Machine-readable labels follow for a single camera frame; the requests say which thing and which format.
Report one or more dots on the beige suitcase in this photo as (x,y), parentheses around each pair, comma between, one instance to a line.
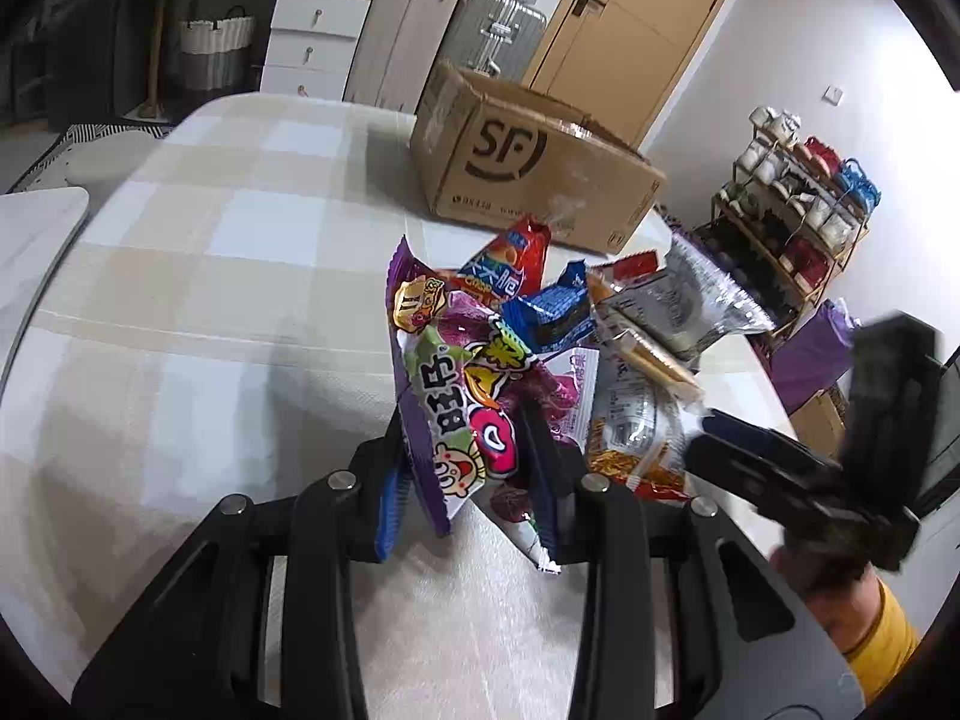
(405,30)

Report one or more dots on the grey refrigerator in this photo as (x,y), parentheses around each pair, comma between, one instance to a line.
(67,52)

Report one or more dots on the white light switch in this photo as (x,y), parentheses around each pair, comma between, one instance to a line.
(832,94)

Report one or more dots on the white drawer desk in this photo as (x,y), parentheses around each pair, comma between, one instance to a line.
(315,22)

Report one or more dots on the purple cartoon snack packet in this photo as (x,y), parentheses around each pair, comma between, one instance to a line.
(450,405)

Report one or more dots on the blue snack packet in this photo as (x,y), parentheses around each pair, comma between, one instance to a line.
(551,311)

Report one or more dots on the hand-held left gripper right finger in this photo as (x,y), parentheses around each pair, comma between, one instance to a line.
(551,495)

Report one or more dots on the clear orange snack packet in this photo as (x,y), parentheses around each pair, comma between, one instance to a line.
(630,420)

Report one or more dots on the person's right hand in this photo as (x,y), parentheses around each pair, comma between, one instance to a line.
(840,600)

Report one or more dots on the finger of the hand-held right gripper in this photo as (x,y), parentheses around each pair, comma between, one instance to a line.
(757,431)
(750,476)

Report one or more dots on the red chip bag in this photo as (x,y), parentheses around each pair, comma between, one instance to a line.
(517,255)

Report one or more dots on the small printed cardboard box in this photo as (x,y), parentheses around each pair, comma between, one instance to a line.
(821,420)

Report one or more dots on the woven laundry basket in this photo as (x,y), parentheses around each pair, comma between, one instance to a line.
(214,45)

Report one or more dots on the red white snack packet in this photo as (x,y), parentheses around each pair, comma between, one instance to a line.
(634,268)

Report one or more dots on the silver suitcase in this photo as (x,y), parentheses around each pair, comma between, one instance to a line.
(495,30)

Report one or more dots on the purple bag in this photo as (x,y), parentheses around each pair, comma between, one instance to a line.
(810,360)

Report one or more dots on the wooden shoe rack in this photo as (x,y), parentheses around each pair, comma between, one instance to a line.
(840,259)

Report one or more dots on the wooden door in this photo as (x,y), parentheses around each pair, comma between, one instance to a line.
(637,30)

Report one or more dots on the striped border rug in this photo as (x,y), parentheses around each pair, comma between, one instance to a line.
(37,154)

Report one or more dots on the white chair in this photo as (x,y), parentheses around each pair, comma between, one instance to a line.
(37,240)

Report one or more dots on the silver purple snack packet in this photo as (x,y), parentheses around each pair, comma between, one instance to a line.
(697,292)

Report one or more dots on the brown cardboard box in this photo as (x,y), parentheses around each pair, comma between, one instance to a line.
(525,165)

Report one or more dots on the orange cracker packet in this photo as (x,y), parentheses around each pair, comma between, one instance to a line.
(637,349)

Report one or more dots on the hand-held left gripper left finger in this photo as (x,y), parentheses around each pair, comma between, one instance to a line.
(391,517)

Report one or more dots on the group of assorted shoes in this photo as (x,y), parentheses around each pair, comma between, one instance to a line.
(821,157)

